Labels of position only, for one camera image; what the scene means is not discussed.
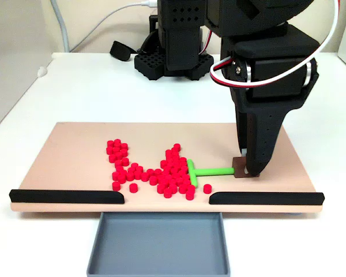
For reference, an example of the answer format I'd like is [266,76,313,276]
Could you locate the black edge rail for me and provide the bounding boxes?
[9,189,125,205]
[209,191,325,206]

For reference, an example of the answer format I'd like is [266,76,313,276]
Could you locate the white USB cable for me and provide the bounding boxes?
[70,0,159,54]

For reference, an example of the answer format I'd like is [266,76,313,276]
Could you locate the black table clamp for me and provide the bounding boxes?
[109,40,133,62]

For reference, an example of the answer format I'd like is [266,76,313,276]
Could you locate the grey rectangular tray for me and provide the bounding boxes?
[86,212,231,277]

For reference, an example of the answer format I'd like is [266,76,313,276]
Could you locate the thick white hose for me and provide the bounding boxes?
[50,0,71,54]

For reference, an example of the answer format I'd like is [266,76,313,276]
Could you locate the beige rectangular board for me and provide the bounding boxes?
[10,122,324,214]

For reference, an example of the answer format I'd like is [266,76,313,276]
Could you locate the red white black servo wires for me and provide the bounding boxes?
[198,27,213,55]

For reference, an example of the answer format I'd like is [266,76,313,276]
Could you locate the green T-shaped pusher tool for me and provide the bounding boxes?
[186,148,261,187]

